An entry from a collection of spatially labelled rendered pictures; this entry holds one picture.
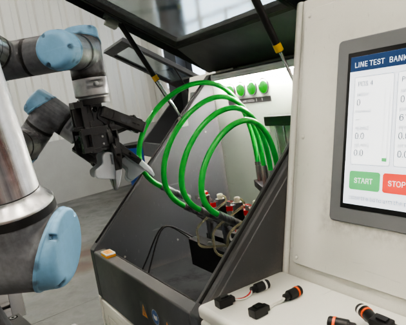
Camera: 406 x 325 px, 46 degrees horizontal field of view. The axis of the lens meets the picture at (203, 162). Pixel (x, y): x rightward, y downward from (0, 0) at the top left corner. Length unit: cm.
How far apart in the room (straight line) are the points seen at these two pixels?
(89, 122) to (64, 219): 40
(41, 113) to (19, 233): 61
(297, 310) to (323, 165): 29
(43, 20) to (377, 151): 754
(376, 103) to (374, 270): 29
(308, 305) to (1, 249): 54
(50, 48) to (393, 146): 64
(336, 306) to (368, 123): 33
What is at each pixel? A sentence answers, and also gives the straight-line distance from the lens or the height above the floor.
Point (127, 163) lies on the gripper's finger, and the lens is 124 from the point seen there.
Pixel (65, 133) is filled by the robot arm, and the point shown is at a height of 134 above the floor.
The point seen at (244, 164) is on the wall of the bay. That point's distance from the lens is 165.
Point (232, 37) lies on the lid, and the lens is 143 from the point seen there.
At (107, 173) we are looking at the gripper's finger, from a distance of 108.
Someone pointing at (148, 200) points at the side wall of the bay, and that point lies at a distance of 162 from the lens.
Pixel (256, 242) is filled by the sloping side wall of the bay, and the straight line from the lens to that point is 104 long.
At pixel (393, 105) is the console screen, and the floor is 132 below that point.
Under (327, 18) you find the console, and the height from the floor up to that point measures 150.
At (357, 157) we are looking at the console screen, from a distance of 92.
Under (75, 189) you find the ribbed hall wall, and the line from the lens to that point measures 812.
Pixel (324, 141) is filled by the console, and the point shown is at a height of 126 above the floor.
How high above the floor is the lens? 139
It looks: 8 degrees down
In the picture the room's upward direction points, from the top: 9 degrees counter-clockwise
